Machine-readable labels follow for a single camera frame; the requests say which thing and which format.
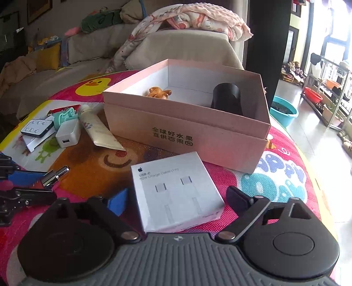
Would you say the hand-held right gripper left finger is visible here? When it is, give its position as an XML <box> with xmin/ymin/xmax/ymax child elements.
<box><xmin>45</xmin><ymin>188</ymin><xmax>142</xmax><ymax>244</ymax></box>

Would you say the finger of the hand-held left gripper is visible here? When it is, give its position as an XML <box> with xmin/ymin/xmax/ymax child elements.
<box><xmin>0</xmin><ymin>153</ymin><xmax>48</xmax><ymax>182</ymax></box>
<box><xmin>0</xmin><ymin>186</ymin><xmax>58</xmax><ymax>227</ymax></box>

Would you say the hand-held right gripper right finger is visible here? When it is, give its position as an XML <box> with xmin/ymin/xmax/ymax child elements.
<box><xmin>214</xmin><ymin>186</ymin><xmax>321</xmax><ymax>244</ymax></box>

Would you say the silver metal cylinder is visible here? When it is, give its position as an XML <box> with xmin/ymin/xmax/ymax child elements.
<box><xmin>41</xmin><ymin>166</ymin><xmax>70</xmax><ymax>187</ymax></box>

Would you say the white paper card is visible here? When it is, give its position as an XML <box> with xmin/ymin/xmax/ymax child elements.
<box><xmin>21</xmin><ymin>135</ymin><xmax>57</xmax><ymax>153</ymax></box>

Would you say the black remote control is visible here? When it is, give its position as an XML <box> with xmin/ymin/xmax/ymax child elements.
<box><xmin>20</xmin><ymin>118</ymin><xmax>55</xmax><ymax>138</ymax></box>

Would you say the white usb charger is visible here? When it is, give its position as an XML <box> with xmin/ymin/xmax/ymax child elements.
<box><xmin>55</xmin><ymin>120</ymin><xmax>81</xmax><ymax>148</ymax></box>

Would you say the white cable box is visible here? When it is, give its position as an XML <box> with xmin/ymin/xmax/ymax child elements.
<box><xmin>130</xmin><ymin>151</ymin><xmax>225</xmax><ymax>234</ymax></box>

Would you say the teal plastic clip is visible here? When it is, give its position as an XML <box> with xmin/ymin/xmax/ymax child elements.
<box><xmin>52</xmin><ymin>108</ymin><xmax>79</xmax><ymax>130</ymax></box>

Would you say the red small packet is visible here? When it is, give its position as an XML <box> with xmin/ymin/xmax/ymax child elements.
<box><xmin>47</xmin><ymin>104</ymin><xmax>81</xmax><ymax>117</ymax></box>

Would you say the cream hand cream tube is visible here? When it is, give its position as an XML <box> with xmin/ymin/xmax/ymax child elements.
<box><xmin>77</xmin><ymin>104</ymin><xmax>126</xmax><ymax>152</ymax></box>

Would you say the pink cardboard box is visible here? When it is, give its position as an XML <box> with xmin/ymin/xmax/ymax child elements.
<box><xmin>102</xmin><ymin>59</ymin><xmax>271</xmax><ymax>174</ymax></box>

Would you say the colourful cartoon play mat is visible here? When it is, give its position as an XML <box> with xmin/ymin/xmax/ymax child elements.
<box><xmin>0</xmin><ymin>70</ymin><xmax>334</xmax><ymax>286</ymax></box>

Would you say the black cylinder container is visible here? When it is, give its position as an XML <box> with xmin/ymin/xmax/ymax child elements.
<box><xmin>210</xmin><ymin>83</ymin><xmax>244</xmax><ymax>116</ymax></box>

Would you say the teal plastic basin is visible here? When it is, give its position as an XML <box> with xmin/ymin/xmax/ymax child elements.
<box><xmin>269</xmin><ymin>96</ymin><xmax>299</xmax><ymax>127</ymax></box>

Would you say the tan cloth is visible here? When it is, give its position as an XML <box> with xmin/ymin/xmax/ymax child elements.
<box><xmin>0</xmin><ymin>56</ymin><xmax>37</xmax><ymax>92</ymax></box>

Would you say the wooden carved figurine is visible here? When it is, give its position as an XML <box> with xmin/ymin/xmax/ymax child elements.
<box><xmin>142</xmin><ymin>86</ymin><xmax>174</xmax><ymax>99</ymax></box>

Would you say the yellow cushion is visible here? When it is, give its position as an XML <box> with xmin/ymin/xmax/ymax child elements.
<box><xmin>36</xmin><ymin>42</ymin><xmax>61</xmax><ymax>72</ymax></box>

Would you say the pile of shoes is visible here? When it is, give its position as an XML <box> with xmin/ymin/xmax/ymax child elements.
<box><xmin>337</xmin><ymin>130</ymin><xmax>352</xmax><ymax>153</ymax></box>

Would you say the red plastic basin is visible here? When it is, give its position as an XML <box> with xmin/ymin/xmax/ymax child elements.
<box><xmin>304</xmin><ymin>86</ymin><xmax>323</xmax><ymax>104</ymax></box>

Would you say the metal storage rack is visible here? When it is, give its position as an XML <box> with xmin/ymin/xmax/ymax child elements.
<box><xmin>301</xmin><ymin>52</ymin><xmax>352</xmax><ymax>131</ymax></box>

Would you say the beige sofa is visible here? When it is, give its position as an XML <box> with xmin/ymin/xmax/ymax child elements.
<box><xmin>0</xmin><ymin>23</ymin><xmax>244</xmax><ymax>119</ymax></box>

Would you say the green plush toy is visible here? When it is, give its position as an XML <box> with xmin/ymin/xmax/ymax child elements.
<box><xmin>80</xmin><ymin>9</ymin><xmax>124</xmax><ymax>34</ymax></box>

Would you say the pink printed blanket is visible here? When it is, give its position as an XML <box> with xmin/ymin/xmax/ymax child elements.
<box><xmin>106</xmin><ymin>1</ymin><xmax>253</xmax><ymax>73</ymax></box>

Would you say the beige pillow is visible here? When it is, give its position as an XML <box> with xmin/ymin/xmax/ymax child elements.
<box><xmin>121</xmin><ymin>0</ymin><xmax>154</xmax><ymax>24</ymax></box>

